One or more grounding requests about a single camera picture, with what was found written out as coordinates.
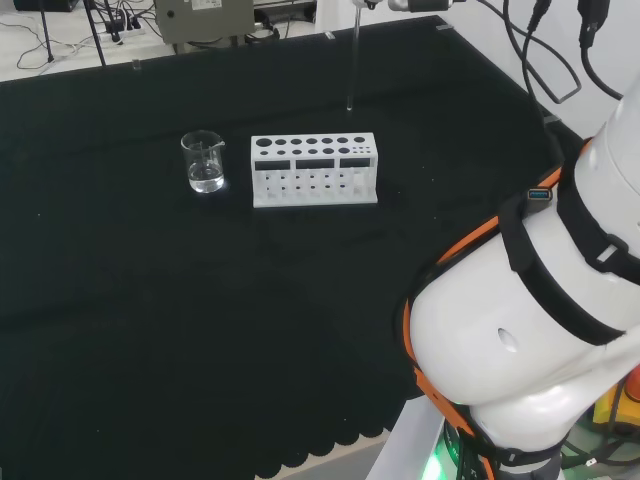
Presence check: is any white base board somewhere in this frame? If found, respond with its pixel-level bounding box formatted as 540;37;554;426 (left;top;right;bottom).
367;397;449;480

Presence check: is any clear glass rod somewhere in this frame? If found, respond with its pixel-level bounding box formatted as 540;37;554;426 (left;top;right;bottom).
345;0;362;112

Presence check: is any yellow stop button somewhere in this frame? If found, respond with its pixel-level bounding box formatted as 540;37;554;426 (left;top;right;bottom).
592;366;640;437

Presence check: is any black coiled cable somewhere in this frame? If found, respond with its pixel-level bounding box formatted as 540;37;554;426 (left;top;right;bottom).
244;25;282;46

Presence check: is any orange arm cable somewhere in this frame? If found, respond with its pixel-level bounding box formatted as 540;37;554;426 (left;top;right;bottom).
402;137;597;480

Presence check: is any black bench cloth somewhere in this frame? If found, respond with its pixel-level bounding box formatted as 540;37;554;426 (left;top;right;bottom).
0;14;587;480

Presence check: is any white power strip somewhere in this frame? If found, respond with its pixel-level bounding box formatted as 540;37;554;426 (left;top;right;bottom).
97;18;148;41

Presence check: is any white test tube rack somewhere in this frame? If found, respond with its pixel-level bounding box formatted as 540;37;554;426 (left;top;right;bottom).
250;131;379;209

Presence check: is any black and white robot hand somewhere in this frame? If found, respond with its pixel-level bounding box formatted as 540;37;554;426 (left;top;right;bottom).
352;0;459;13

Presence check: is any glass beaker with water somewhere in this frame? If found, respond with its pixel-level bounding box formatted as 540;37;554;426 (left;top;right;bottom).
180;130;228;195

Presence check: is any thick black cable with plug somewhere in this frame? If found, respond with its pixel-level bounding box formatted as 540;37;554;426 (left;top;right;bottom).
577;0;626;100

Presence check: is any thin black tripod leg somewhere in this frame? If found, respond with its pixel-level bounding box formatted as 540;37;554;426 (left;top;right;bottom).
82;0;109;68
39;0;56;65

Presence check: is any white floor cable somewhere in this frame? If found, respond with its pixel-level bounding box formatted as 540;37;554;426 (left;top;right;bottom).
15;28;102;72

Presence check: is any grey metal box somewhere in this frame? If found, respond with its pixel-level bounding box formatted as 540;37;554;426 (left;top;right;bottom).
153;0;257;46

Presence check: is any thin black cable with plug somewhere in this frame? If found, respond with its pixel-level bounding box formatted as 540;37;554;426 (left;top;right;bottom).
519;0;551;122

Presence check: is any thin black looped cable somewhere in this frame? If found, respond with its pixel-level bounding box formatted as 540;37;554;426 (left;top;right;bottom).
477;0;584;105

